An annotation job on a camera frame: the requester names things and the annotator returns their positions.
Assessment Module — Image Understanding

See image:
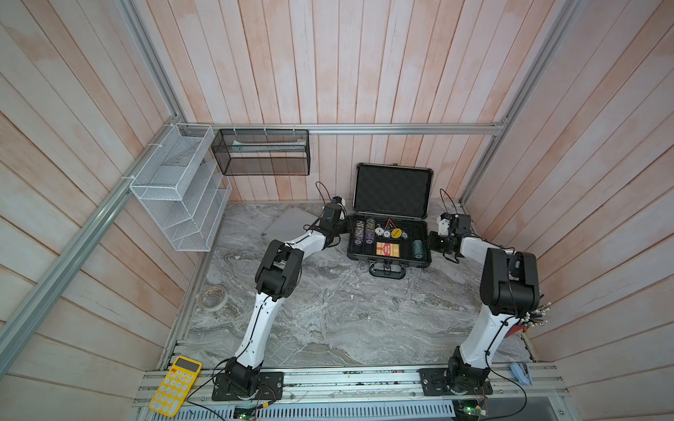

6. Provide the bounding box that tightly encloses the yellow calculator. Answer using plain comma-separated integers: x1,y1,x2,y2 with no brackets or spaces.
149,356,203,417

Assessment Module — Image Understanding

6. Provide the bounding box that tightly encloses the blue object on rail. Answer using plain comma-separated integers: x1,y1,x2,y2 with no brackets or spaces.
509,361,533,386

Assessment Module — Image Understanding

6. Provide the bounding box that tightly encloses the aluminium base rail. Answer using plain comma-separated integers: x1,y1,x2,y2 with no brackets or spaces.
131,361,570,421

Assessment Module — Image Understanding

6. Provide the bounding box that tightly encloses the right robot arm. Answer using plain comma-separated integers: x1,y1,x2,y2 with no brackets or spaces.
419,212,541,396

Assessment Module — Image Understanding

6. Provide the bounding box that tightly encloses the tape roll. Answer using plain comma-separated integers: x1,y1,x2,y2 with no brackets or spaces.
199,285,228,312

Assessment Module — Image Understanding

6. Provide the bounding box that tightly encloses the black mesh basket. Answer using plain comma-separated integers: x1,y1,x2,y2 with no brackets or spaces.
212,128,311,176

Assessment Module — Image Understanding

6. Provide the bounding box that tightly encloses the red playing card deck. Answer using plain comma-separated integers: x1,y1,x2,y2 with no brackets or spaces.
376,242,401,258

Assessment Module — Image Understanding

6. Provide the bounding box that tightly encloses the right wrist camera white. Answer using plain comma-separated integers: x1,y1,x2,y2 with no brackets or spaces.
437,215,450,237

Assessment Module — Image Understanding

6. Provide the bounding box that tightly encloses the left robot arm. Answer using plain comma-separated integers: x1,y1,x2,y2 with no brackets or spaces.
212,196,349,402

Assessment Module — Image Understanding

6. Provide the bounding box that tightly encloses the silver poker set case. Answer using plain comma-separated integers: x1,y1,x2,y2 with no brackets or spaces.
262,207,318,244

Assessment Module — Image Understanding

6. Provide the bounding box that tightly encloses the white wire mesh shelf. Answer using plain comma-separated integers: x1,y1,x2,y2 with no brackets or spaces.
131,124,232,253

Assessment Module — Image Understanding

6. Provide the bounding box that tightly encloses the red pen cup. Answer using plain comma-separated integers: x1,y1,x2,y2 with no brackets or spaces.
507,302,551,337

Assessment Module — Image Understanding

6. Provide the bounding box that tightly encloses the black poker set case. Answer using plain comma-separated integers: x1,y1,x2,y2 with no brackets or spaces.
347,163,434,280

